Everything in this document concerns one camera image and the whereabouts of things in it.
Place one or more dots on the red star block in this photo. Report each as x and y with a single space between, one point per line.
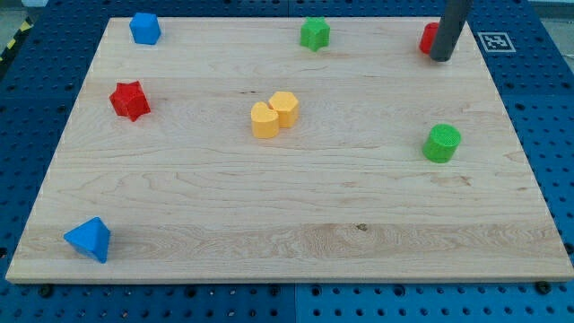
128 100

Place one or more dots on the yellow black hazard tape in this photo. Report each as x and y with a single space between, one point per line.
15 43

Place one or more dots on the wooden board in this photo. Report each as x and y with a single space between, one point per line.
190 196

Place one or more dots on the red cylinder block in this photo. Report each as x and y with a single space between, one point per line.
428 36

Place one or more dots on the green cylinder block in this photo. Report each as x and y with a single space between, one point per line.
441 143

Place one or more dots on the blue pentagon block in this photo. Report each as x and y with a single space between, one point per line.
145 28

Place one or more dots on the yellow hexagon block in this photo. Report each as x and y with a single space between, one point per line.
287 106

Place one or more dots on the green star block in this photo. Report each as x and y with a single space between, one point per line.
315 33

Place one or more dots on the white fiducial marker tag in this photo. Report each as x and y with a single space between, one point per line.
496 42

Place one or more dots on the yellow heart block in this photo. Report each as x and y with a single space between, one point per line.
264 121

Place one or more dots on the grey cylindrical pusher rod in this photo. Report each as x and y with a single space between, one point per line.
451 23

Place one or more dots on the blue triangle block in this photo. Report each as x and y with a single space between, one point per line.
90 239

